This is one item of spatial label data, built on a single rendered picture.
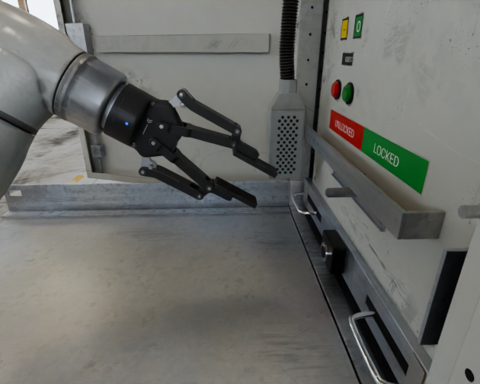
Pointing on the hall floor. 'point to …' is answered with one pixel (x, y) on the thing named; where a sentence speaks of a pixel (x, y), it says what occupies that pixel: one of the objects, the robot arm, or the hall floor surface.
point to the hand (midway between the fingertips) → (247, 177)
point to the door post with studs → (472, 306)
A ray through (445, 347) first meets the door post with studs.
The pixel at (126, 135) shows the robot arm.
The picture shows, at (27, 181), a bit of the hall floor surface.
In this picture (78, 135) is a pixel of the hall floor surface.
